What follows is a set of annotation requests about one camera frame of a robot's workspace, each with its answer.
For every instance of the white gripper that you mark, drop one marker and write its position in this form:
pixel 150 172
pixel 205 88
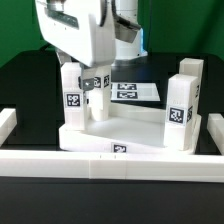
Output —
pixel 83 29

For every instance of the white desk top tray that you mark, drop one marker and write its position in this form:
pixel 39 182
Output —
pixel 129 129

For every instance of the fiducial marker sheet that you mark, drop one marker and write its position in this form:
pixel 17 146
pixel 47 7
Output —
pixel 124 91

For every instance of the white left fence block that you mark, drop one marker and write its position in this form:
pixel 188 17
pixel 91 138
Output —
pixel 8 121

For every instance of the white fence block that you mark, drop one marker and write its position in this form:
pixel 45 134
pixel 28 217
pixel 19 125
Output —
pixel 215 126
pixel 8 121

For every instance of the white front fence bar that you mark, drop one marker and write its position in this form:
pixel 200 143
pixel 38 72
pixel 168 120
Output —
pixel 59 164

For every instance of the white right fence block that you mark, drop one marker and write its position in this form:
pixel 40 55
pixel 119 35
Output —
pixel 215 126

